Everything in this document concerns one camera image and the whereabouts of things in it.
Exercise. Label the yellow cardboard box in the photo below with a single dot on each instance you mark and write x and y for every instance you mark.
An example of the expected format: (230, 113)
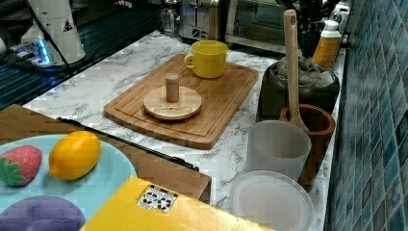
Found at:
(139, 205)

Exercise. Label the clear plastic round lid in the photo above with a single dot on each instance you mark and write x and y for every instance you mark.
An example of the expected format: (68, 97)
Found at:
(272, 200)

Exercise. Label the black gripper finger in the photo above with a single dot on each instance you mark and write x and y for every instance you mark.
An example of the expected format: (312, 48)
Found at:
(308, 37)

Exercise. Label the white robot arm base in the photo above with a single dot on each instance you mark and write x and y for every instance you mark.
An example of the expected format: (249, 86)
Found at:
(53, 39)

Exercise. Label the light blue plate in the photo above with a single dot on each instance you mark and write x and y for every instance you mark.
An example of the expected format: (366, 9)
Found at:
(88, 193)

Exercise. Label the red toy strawberry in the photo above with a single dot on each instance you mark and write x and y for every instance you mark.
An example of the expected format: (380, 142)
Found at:
(19, 165)

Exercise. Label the orange bottle with white cap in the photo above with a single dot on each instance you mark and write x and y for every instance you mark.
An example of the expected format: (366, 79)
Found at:
(328, 46)

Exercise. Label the yellow ceramic mug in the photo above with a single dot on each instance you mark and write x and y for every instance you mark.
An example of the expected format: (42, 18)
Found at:
(207, 58)

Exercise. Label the frosted plastic cup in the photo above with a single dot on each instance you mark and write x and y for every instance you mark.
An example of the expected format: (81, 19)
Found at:
(277, 146)

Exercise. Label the brown wooden utensil holder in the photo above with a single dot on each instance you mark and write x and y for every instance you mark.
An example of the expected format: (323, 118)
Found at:
(321, 126)

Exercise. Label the pile of tea bags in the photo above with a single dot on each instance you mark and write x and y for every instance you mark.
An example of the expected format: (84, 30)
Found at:
(309, 74)

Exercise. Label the yellow toy lemon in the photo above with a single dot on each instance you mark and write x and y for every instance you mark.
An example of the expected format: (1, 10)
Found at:
(74, 155)

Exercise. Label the glass jar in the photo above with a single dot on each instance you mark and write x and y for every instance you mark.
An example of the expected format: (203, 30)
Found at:
(168, 21)

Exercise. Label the stainless toaster oven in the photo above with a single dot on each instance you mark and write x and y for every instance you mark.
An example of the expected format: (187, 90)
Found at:
(260, 23)

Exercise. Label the silver toaster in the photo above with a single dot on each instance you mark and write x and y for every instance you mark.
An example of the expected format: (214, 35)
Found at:
(201, 19)

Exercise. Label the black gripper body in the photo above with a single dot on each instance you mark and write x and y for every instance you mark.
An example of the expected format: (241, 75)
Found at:
(310, 10)

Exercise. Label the wooden spoon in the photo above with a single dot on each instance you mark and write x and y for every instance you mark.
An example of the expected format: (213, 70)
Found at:
(290, 29)

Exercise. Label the bamboo cutting board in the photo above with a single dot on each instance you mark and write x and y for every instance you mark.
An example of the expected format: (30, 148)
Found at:
(221, 97)

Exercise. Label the black bowl container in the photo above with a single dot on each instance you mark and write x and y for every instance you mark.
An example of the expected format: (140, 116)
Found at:
(274, 95)

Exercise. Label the round wooden lid with knob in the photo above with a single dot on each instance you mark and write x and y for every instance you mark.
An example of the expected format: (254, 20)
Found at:
(172, 101)

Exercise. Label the purple toy fruit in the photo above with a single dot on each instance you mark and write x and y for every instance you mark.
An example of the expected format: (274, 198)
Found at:
(42, 213)

